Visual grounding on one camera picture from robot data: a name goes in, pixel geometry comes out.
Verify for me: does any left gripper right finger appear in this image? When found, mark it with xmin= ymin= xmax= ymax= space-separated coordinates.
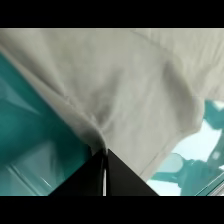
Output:
xmin=105 ymin=148 xmax=160 ymax=197

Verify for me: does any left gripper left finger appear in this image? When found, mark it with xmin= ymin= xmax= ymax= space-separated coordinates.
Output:
xmin=48 ymin=148 xmax=107 ymax=197

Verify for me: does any beige shirt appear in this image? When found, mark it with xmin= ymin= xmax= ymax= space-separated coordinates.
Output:
xmin=0 ymin=28 xmax=224 ymax=183

